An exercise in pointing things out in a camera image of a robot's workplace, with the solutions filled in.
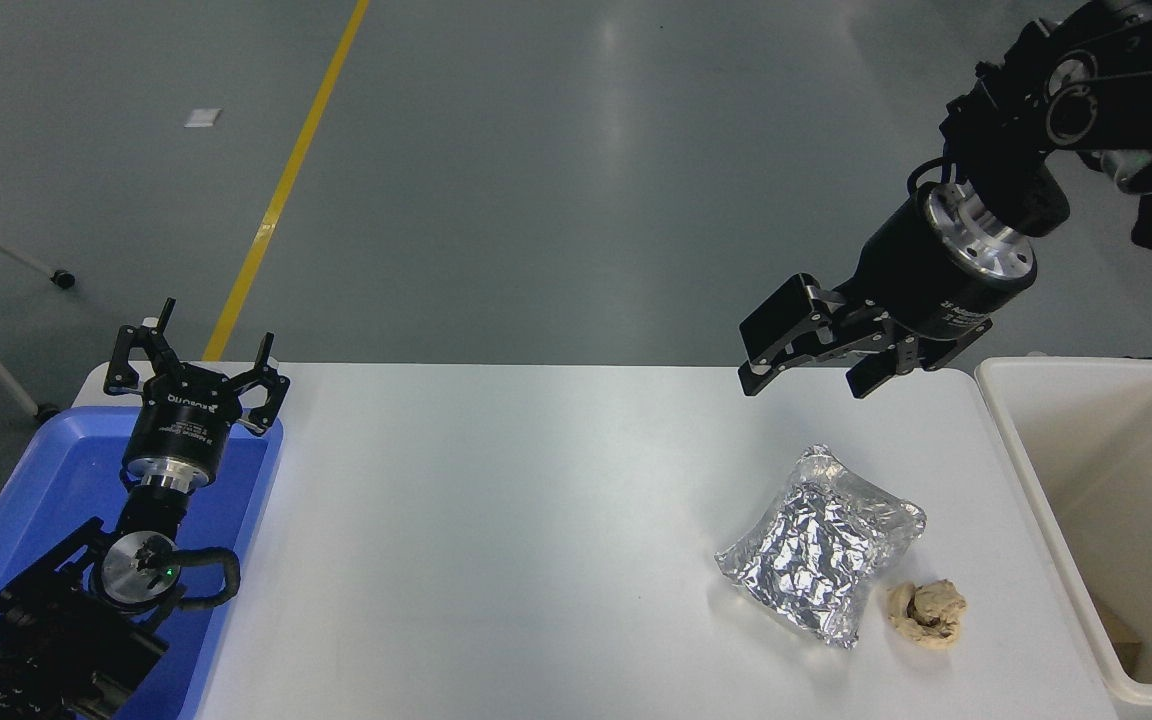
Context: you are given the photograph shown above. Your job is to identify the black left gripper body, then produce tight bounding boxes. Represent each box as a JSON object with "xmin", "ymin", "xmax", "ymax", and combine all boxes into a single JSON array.
[{"xmin": 122, "ymin": 365, "xmax": 249, "ymax": 473}]

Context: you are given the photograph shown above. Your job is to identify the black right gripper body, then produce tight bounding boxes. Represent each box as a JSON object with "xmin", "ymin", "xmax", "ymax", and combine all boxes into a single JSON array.
[{"xmin": 836, "ymin": 192, "xmax": 999, "ymax": 349}]

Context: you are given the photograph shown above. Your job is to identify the blue plastic tray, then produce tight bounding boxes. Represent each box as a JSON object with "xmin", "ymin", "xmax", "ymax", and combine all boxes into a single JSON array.
[{"xmin": 0, "ymin": 404, "xmax": 286, "ymax": 720}]

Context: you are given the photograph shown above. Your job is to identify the large pale plastic bin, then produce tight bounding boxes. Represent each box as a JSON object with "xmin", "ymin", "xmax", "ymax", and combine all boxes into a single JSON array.
[{"xmin": 974, "ymin": 356, "xmax": 1152, "ymax": 711}]

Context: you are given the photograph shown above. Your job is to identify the crumpled tan paper ball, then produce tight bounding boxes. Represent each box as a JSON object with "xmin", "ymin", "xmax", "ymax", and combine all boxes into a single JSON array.
[{"xmin": 886, "ymin": 579, "xmax": 968, "ymax": 652}]

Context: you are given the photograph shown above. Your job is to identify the grey frame leg with caster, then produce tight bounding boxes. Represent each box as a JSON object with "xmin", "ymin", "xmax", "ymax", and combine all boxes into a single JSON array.
[{"xmin": 0, "ymin": 205, "xmax": 78, "ymax": 292}]

